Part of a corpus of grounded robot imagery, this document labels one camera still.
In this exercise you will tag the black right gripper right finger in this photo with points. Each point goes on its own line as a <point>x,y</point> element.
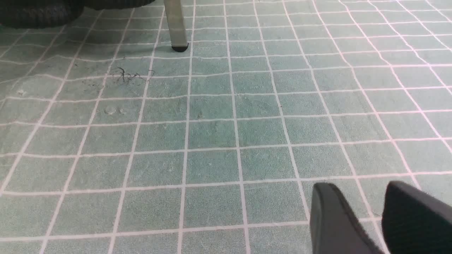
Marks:
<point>414,222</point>

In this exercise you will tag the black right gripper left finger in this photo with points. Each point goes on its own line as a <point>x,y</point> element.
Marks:
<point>334,227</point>

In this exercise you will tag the steel shoe rack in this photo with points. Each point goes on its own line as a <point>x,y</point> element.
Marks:
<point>176,25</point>

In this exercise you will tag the green grid floor mat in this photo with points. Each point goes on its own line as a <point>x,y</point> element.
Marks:
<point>113,143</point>

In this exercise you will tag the black mesh sneaker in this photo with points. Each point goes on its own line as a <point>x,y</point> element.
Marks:
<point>39,14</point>

